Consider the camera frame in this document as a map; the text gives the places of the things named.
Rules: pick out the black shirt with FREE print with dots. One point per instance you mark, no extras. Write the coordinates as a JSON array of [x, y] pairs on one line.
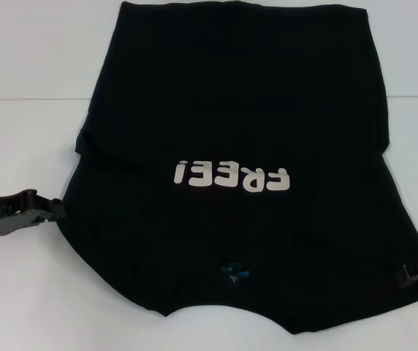
[[231, 109]]

